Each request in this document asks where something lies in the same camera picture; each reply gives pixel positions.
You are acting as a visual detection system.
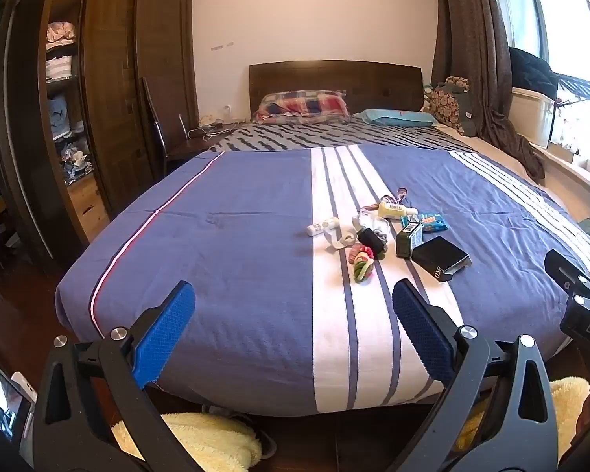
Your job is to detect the green hair scrunchie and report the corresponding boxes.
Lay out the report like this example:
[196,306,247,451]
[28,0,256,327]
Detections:
[352,258,375,284]

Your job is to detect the dark wooden headboard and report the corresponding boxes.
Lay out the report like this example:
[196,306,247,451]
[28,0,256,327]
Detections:
[249,60,424,122]

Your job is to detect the blue wet wipes packet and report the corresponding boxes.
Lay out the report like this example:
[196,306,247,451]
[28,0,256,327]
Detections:
[415,212,448,233]

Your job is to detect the black box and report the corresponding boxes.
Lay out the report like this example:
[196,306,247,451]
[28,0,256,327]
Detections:
[411,235,473,284]

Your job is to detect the white cables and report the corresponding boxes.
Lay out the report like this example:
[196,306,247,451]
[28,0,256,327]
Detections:
[187,114,234,141]

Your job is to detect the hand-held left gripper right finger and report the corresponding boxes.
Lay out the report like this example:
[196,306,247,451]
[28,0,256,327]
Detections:
[392,279,559,472]

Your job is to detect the yellow bottle with white cap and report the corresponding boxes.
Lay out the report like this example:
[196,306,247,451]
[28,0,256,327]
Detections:
[377,201,419,220]

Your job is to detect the blue white striped blanket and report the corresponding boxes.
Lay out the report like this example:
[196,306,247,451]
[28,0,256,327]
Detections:
[55,144,590,412]

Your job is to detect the yellow fluffy slipper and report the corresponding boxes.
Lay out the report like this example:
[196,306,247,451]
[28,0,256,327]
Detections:
[110,410,262,471]
[451,376,590,454]

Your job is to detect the dark wooden wardrobe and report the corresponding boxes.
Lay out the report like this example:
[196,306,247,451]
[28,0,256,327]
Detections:
[0,0,201,276]

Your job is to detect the purple striped ribbon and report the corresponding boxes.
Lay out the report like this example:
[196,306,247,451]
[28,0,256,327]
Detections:
[363,187,409,212]

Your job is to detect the teal pillow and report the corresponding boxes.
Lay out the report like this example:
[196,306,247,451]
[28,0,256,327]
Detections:
[359,108,439,128]

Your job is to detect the phone with lit screen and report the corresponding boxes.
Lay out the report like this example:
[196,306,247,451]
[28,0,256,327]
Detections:
[0,360,39,454]

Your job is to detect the folded clothes on shelves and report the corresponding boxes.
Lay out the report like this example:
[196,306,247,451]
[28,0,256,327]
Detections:
[44,0,95,185]

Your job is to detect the white crumpled cloth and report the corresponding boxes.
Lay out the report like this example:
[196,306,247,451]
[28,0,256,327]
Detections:
[357,208,392,233]

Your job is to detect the brown curtain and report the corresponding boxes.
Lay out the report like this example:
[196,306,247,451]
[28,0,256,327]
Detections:
[431,0,548,186]

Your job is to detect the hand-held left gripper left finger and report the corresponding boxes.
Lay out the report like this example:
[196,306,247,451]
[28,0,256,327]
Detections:
[32,280,197,472]

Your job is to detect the red blue plaid pillow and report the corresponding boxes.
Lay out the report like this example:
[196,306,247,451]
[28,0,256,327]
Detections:
[253,90,351,124]

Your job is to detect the green box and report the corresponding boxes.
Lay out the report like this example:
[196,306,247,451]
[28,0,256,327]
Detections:
[395,221,424,259]

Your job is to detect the brown patterned plush toy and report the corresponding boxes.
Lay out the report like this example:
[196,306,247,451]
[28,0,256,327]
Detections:
[423,76,479,137]

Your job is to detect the black hair tie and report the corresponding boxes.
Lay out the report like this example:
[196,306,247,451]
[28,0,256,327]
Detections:
[357,226,389,259]

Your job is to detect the black jacket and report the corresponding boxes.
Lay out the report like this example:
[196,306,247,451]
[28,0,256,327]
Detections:
[508,46,560,102]

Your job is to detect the metal wire rack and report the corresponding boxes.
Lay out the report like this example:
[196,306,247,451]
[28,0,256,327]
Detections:
[549,73,590,179]

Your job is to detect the white tube with yellow cap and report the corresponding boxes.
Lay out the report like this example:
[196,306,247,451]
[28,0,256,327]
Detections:
[306,217,340,238]

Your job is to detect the white storage box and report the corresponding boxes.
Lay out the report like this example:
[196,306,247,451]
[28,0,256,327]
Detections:
[508,87,556,149]

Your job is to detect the dark wooden nightstand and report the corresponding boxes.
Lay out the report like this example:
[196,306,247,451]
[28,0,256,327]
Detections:
[166,122,250,162]

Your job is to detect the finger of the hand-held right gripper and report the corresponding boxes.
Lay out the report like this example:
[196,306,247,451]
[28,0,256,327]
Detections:
[544,248,590,301]

